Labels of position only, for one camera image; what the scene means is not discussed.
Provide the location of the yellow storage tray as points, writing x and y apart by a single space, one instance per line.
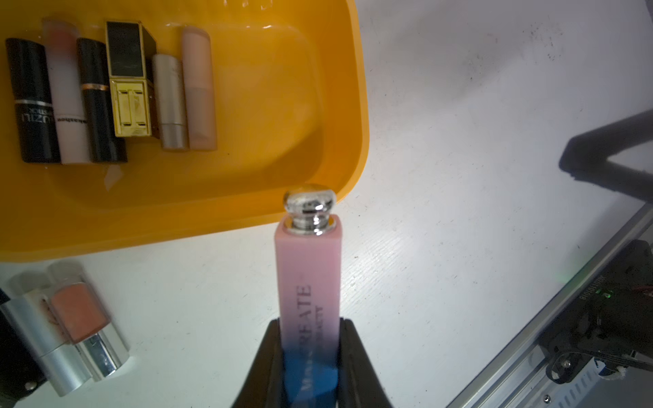
291 109

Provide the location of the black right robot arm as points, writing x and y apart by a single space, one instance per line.
587 156

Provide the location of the slim black lipstick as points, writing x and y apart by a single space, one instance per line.
105 146

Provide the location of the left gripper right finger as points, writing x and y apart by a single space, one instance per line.
358 383

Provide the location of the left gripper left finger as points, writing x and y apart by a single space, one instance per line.
264 386

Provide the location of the black gold square lipstick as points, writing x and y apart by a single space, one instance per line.
130 50

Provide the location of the red white lipstick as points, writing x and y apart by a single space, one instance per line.
84 320

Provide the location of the rose gold lipstick tube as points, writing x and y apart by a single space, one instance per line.
199 89

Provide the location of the black lipstick tube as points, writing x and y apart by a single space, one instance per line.
34 113

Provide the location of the silver lipstick tube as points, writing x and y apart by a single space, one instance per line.
29 315

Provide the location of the pink lipstick tube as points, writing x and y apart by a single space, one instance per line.
60 42

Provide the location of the aluminium rail frame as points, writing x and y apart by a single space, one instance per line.
516 377

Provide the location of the blue lipstick tube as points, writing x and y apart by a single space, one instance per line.
308 244

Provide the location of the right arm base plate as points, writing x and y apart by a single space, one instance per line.
609 322

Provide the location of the brown lipstick tube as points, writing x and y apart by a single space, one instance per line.
170 102

